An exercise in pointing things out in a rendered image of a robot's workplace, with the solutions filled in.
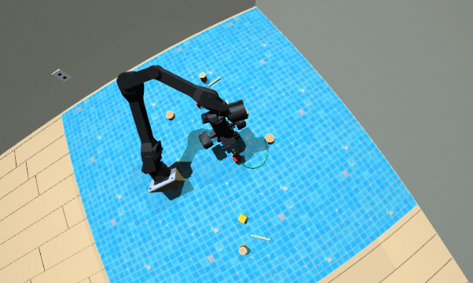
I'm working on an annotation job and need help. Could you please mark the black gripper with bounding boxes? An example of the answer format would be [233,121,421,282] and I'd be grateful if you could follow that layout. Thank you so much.
[198,120,247,149]

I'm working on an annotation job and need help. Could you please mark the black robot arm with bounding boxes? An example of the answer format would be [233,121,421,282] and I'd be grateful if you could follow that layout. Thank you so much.
[116,65,248,186]

